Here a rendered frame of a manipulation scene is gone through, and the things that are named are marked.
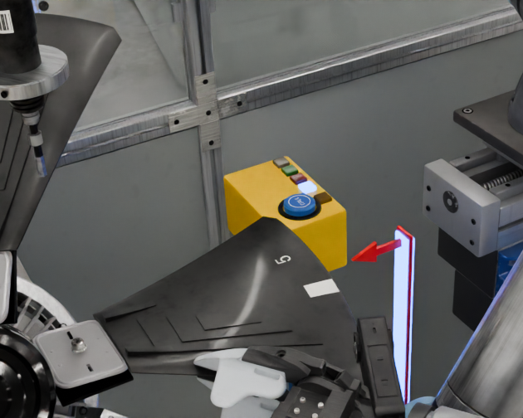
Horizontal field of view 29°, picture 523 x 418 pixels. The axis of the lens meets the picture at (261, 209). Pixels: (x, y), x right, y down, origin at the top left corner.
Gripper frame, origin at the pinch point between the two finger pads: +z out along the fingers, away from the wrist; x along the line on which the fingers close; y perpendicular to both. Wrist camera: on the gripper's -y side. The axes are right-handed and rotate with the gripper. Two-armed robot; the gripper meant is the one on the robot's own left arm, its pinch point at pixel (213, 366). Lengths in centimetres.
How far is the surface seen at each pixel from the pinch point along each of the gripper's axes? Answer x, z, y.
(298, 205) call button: 13.8, 9.6, -37.7
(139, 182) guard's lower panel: 36, 50, -59
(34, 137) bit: -24.0, 11.1, 1.8
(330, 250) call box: 20.3, 5.6, -37.7
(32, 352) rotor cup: -7.3, 11.0, 9.3
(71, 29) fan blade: -22.8, 19.0, -14.9
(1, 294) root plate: -8.8, 16.5, 5.6
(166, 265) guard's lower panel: 55, 48, -59
